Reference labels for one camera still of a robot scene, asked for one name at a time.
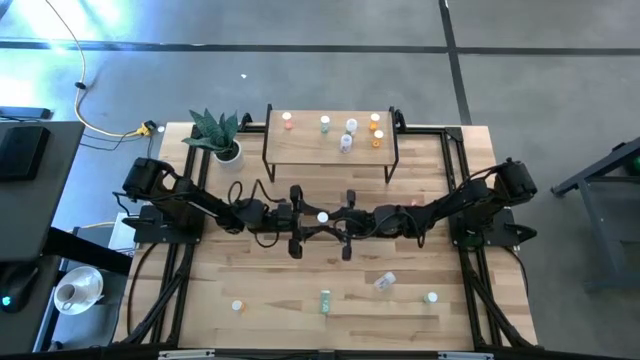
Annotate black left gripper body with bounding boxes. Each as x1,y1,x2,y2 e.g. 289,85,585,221
272,184,304,259

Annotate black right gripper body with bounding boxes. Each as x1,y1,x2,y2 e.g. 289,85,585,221
341,189,389,261

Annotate wooden shelf black metal legs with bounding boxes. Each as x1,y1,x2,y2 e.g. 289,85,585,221
261,103,400,185

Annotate green plant white pot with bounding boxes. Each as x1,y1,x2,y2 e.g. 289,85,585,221
181,108,247,174

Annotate white box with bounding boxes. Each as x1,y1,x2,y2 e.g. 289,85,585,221
107,212,139,256

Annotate black floor tape stripe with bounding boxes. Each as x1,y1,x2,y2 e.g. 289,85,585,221
0,39,640,56
437,0,473,126

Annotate black desk beam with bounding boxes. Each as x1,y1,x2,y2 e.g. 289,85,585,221
43,225,134,277

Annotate white cup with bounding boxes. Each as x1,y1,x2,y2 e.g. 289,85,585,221
55,282,82,307

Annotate dark grey desk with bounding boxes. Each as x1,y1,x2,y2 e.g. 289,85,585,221
0,119,86,355

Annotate black mouse pad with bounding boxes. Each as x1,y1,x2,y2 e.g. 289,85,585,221
0,124,51,182

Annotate black computer mouse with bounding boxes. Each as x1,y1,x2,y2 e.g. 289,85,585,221
0,264,40,315

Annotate black flat device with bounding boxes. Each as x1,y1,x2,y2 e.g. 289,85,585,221
0,105,55,121

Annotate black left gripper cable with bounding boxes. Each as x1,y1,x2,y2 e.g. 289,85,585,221
227,178,281,250

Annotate black aluminium table frame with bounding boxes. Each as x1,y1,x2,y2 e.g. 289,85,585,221
114,112,541,351

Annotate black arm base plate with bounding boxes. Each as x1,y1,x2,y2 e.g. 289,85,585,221
448,207,539,250
121,204,206,246

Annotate black cable bundle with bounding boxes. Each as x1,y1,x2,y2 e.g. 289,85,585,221
119,242,196,346
459,247,539,349

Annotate silver metal bracket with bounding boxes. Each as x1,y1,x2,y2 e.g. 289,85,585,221
157,349,216,360
437,351,495,360

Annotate yellow floor cable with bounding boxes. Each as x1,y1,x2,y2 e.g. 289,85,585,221
43,0,142,139

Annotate grey metal cart frame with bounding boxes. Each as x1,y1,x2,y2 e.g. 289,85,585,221
551,135,640,291

